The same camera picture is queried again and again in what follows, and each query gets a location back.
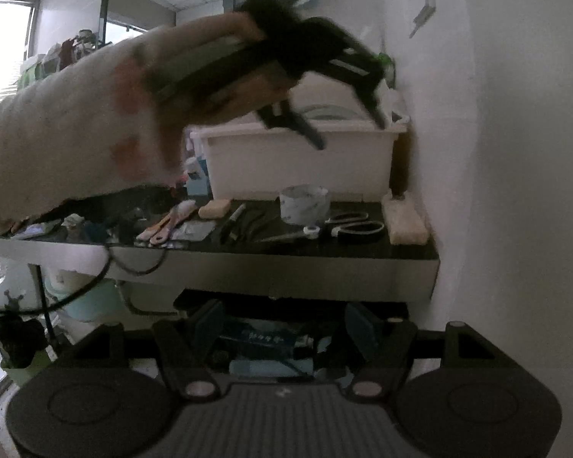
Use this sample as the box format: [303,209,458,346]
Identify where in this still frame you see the yellow scrub brush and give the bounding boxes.
[136,214,173,242]

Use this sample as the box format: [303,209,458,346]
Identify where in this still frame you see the clear plastic bag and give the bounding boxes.
[171,221,216,242]

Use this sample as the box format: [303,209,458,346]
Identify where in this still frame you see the black marker pen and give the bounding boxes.
[219,203,247,242]

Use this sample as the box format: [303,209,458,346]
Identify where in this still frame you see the pink scrub brush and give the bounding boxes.
[150,200,197,244]

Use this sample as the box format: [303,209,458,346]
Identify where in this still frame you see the black drawer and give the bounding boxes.
[172,288,412,388]

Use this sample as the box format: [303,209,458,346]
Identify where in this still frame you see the light green bucket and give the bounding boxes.
[47,271,121,323]

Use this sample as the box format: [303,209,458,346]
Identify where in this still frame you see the blue and white box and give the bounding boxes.
[185,155,212,197]

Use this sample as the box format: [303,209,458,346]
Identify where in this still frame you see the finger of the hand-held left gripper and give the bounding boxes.
[258,88,326,150]
[348,79,388,131]

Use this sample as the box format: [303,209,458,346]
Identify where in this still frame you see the green plant pot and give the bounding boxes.
[0,314,49,383]

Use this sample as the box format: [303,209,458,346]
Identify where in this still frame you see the plate in dish rack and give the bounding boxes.
[298,104,364,123]

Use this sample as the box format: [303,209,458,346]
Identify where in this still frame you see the hanging black cable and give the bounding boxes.
[0,242,169,316]

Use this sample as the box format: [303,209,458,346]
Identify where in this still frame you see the person's left hand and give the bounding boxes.
[141,12,299,131]

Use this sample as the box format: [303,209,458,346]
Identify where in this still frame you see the cream plastic dish rack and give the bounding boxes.
[190,104,410,202]

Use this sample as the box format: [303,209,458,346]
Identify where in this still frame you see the yellow sponge block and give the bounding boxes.
[197,198,233,219]

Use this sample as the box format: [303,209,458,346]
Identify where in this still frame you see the cream sponge block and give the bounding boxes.
[381,193,431,245]

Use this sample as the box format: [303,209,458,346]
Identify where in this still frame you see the person's left forearm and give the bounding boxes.
[0,26,192,237]

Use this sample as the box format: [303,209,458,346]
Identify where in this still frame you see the black and white scissors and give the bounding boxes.
[257,210,385,244]

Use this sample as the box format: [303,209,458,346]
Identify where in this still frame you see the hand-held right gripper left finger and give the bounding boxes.
[52,300,226,402]

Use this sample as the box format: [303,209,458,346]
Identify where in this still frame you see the blue printed packet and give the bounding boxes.
[222,319,317,347]

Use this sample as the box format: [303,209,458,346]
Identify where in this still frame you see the white tape roll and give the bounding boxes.
[279,184,330,225]

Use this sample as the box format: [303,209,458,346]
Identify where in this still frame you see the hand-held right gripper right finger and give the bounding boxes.
[345,303,511,400]

